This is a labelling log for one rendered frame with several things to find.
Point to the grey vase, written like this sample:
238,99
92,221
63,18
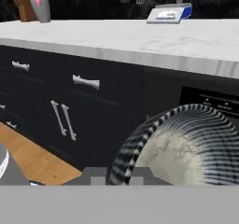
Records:
41,11

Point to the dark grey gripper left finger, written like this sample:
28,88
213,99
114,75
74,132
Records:
95,172

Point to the black dishwasher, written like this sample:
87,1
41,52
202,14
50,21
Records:
211,101

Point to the black cupboard door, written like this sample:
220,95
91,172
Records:
99,131
42,115

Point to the white blue kitchen scale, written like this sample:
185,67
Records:
169,14

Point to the black drawer front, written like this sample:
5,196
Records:
40,62
118,78

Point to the black white striped bowl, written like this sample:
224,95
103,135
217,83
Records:
193,134

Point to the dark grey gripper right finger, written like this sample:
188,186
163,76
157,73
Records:
146,173

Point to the brown wooden pot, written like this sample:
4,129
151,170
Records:
22,6

